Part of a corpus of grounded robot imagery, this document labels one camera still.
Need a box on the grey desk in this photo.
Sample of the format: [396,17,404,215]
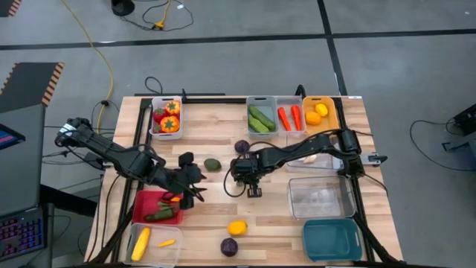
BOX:
[0,103,55,268]

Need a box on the light green cucumber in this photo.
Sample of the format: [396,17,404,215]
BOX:
[247,114,270,134]

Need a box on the yellow corn cob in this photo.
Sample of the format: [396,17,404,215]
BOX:
[130,226,152,262]

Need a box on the orange fruit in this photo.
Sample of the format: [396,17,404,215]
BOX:
[304,110,323,127]
[227,219,248,237]

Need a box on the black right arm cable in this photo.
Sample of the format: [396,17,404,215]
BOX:
[222,141,268,199]

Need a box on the black floor cable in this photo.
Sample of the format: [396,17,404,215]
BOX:
[41,99,120,187]
[144,76,164,96]
[408,118,476,174]

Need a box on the black equipment case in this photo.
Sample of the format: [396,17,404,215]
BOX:
[441,103,476,153]

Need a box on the grey plastic basket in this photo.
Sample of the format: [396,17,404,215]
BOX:
[245,95,280,140]

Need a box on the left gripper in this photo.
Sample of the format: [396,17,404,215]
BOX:
[158,165,208,211]

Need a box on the white plastic basket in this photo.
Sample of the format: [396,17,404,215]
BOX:
[148,95,184,141]

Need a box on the black aluminium rig frame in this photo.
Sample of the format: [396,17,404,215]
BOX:
[84,84,405,268]

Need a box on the dark green cucumber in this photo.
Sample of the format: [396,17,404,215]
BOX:
[248,105,277,132]

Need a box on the small clear plastic bin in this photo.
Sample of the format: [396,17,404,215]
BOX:
[275,95,306,135]

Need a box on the large dark green pepper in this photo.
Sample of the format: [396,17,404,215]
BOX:
[143,208,178,223]

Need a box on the black hazard-striped floor mat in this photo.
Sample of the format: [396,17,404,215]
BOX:
[0,62,65,115]
[0,0,22,19]

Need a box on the orange plastic basket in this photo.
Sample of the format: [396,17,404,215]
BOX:
[301,95,341,136]

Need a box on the purple cabbage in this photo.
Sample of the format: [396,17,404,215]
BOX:
[234,139,251,155]
[219,237,239,258]

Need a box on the red plastic bin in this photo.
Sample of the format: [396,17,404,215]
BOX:
[131,189,185,226]

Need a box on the large clear plastic bin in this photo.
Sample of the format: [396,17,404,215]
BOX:
[286,175,357,220]

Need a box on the yellow extension cord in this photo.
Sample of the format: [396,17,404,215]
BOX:
[59,0,115,139]

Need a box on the orange tomato green calyx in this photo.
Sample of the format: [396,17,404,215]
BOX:
[164,100,181,116]
[160,115,181,134]

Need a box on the black round stand base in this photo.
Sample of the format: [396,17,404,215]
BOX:
[110,0,136,18]

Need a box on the orange carrot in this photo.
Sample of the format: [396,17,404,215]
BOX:
[277,106,292,132]
[290,104,303,132]

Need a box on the computer monitor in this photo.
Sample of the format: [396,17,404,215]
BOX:
[0,124,26,152]

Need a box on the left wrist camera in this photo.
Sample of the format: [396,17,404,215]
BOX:
[177,151,196,169]

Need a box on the backlit black keyboard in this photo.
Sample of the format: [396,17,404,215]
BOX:
[0,207,48,262]

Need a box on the teal plastic basket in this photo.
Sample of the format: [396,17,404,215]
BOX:
[301,217,364,263]

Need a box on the green avocado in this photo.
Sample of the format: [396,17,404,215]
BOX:
[204,157,223,173]

